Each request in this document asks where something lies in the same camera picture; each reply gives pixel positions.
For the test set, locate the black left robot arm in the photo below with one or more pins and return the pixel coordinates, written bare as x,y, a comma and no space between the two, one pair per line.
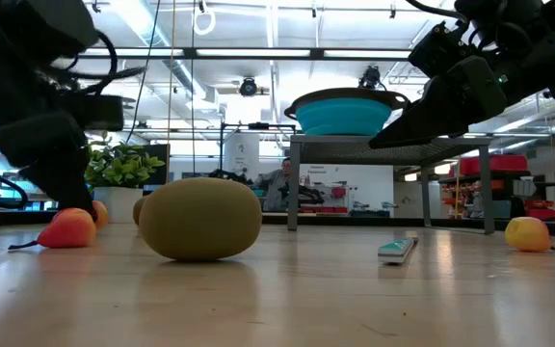
17,29

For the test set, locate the background shelving rack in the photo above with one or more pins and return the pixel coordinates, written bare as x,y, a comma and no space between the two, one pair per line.
499,193

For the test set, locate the black ceiling device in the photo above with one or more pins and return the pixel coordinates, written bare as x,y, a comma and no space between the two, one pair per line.
370,77

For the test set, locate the white poster board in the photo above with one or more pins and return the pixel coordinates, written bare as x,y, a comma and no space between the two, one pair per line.
241,154

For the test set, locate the black overhead frame bar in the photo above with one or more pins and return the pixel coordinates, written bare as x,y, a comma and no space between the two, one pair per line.
316,53

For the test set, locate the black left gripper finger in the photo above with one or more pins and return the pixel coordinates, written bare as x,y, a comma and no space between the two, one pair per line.
63,183

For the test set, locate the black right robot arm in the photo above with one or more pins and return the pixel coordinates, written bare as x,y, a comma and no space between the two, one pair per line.
523,29

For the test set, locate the person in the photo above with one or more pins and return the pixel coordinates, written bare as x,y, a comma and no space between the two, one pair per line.
277,188

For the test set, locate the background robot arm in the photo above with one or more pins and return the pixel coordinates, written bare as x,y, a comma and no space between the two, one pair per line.
306,194

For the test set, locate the small yellow-orange fruit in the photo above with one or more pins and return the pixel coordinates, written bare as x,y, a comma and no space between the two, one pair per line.
528,233

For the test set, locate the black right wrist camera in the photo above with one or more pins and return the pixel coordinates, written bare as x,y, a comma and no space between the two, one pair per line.
441,48

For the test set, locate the dark background monitor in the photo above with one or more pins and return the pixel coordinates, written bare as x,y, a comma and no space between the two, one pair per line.
159,164

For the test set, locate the grey perforated metal shelf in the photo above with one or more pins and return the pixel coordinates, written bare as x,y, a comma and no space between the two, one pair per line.
354,149

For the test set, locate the red storage bins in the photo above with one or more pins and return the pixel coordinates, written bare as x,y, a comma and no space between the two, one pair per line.
494,165

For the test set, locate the black overhead camera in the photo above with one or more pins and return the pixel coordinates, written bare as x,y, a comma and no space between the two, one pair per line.
248,87

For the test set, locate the brown kiwi fruit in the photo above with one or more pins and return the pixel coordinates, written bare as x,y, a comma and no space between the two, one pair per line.
139,212
200,219

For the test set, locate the green potted plant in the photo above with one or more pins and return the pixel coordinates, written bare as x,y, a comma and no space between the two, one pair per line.
118,166

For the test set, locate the teal patterned knife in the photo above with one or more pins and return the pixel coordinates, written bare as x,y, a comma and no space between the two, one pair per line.
395,248

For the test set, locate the blue collapsible colander bowl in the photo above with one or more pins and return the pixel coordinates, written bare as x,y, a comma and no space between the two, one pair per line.
345,118

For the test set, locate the small orange fruit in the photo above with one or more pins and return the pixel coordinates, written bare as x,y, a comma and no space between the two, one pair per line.
101,214
68,229

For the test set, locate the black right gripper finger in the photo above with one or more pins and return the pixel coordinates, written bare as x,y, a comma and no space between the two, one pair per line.
427,120

